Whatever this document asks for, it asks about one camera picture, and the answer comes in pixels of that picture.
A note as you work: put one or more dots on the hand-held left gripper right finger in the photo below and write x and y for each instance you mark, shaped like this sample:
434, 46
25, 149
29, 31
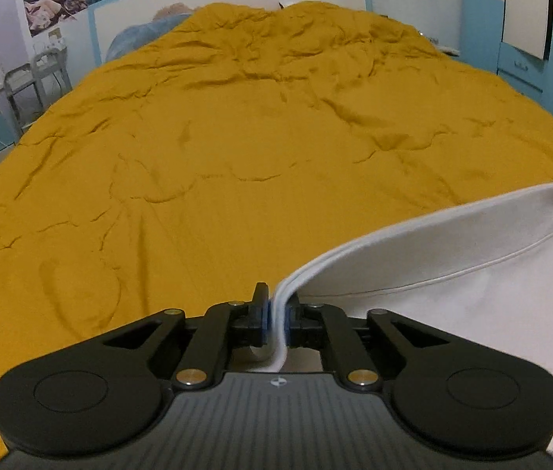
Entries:
296, 325

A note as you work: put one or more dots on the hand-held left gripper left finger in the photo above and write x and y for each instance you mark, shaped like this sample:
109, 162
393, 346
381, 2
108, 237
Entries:
257, 325

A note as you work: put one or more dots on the white printed sweatshirt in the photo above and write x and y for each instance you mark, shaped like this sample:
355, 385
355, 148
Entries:
452, 279

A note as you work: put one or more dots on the mustard yellow blanket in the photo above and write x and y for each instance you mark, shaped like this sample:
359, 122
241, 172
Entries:
208, 156

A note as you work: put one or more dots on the blue pillow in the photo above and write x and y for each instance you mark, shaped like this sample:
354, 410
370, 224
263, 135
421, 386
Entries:
134, 36

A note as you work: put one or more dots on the beige pillow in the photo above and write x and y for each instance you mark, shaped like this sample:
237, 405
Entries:
173, 10

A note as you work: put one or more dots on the grey chair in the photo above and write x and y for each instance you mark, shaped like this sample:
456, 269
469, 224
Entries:
54, 58

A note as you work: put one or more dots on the white panel with black frame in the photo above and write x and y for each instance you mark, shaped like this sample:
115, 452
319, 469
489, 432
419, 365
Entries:
526, 10

